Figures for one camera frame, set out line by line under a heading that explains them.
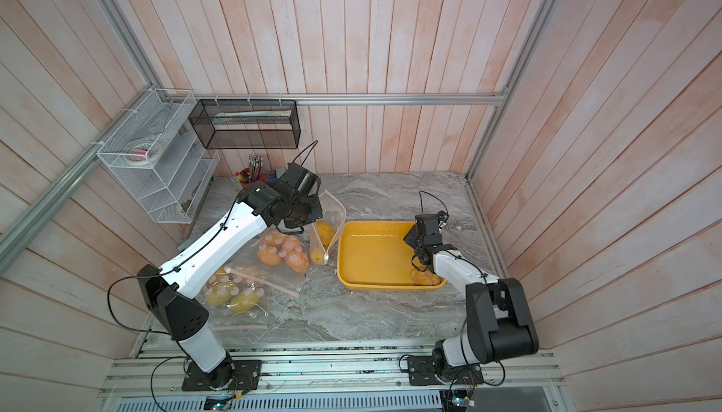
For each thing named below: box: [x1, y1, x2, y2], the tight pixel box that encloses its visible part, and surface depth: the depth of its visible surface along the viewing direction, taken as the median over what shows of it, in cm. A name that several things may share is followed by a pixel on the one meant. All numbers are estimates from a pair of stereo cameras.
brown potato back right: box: [410, 269, 445, 286], surface depth 87 cm
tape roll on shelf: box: [124, 141, 163, 166], surface depth 76 cm
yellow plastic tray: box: [336, 220, 447, 291], surface depth 103 cm
